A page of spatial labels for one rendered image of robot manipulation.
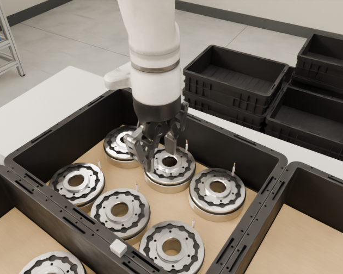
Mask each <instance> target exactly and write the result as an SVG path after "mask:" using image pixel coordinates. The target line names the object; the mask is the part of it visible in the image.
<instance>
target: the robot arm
mask: <svg viewBox="0 0 343 274"><path fill-rule="evenodd" d="M117 1H118V5H119V8H120V12H121V15H122V19H123V22H124V25H125V27H126V30H127V32H128V44H129V49H130V59H131V61H129V62H127V63H125V64H123V65H121V66H120V67H118V68H116V69H114V70H113V71H111V72H108V73H106V74H105V76H104V78H103V79H104V83H105V87H106V88H107V89H109V90H117V89H122V88H128V87H132V97H133V107H134V111H135V113H136V115H137V117H138V123H137V130H136V131H134V132H133V133H132V134H131V135H129V134H128V133H126V134H125V135H124V137H123V140H124V142H125V145H126V147H127V150H128V152H129V155H130V157H131V158H132V159H134V160H135V161H137V162H139V163H140V164H141V165H142V169H143V170H145V171H146V172H148V173H150V174H152V173H153V172H154V171H155V168H154V158H153V156H154V151H155V149H156V148H158V145H159V142H160V138H161V137H162V136H163V135H165V134H166V136H165V137H164V138H165V150H166V152H168V153H170V154H171V155H174V154H175V153H176V148H177V138H178V137H179V132H180V131H181V132H183V131H184V130H185V126H186V120H187V114H188V107H189V103H188V102H186V101H183V100H182V99H181V67H180V31H179V26H178V25H177V23H176V21H175V0H117ZM177 119H179V120H180V123H178V122H177ZM147 138H149V139H151V140H153V141H150V140H149V139H147ZM146 147H147V148H148V152H147V151H146V150H145V148H146ZM0 165H4V161H3V159H2V157H1V156H0Z"/></svg>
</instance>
